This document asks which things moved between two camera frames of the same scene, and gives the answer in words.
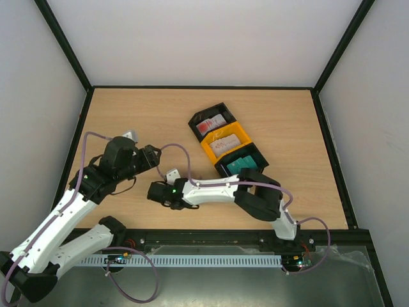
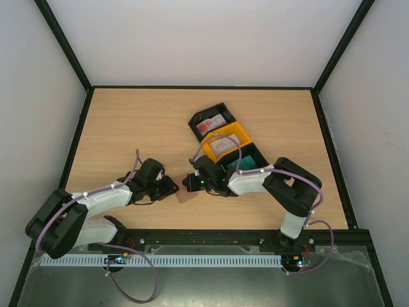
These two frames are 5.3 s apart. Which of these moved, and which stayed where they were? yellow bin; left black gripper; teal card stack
Moved: left black gripper
Stayed: yellow bin; teal card stack
